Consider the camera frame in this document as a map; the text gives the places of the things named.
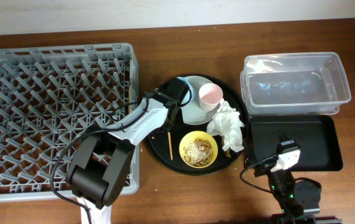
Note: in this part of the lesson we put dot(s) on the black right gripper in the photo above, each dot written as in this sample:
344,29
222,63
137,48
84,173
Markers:
276,160

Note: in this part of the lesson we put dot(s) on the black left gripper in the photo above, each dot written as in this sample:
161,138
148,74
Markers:
171,116

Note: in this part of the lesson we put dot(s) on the pink plastic cup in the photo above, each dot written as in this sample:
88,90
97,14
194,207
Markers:
210,95

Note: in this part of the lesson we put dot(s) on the white paper napkin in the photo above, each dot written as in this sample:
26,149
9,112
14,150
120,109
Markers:
226,123

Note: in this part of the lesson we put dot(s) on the yellow bowl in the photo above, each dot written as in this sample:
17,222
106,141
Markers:
202,135

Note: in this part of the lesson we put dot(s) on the light blue plastic cup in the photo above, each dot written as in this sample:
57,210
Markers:
189,95

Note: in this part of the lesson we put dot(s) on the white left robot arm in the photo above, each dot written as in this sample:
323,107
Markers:
102,161

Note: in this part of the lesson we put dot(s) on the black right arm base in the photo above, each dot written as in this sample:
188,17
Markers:
306,199

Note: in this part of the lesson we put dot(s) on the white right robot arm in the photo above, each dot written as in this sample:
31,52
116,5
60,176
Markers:
277,169

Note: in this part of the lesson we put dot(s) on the grey plastic dishwasher rack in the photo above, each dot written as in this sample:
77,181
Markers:
48,97

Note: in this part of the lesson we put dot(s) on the grey round plate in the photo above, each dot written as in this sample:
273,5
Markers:
192,113

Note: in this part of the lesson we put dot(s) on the black rectangular tray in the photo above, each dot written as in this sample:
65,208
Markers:
315,134

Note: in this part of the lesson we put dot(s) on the round black tray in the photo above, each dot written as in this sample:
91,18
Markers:
157,141

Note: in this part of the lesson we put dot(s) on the clear plastic bin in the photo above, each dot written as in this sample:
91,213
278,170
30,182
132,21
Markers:
294,83

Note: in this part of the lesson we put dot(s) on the food scraps pile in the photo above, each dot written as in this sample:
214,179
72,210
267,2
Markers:
198,152

